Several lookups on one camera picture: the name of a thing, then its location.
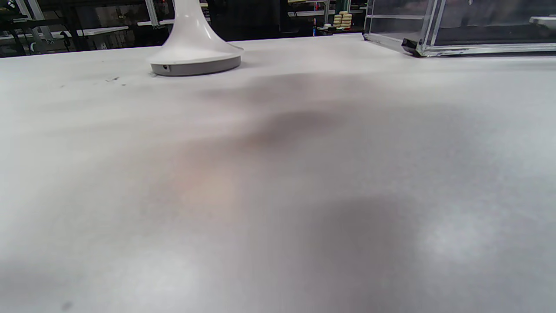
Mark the clear acrylic drawer box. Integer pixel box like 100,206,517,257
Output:
362,0,556,58

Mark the white desk lamp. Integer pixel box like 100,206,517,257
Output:
147,0,244,78

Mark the stack of beige discs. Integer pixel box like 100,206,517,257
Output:
332,11,353,30

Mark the white metal frame post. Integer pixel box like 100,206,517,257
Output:
144,0,160,27

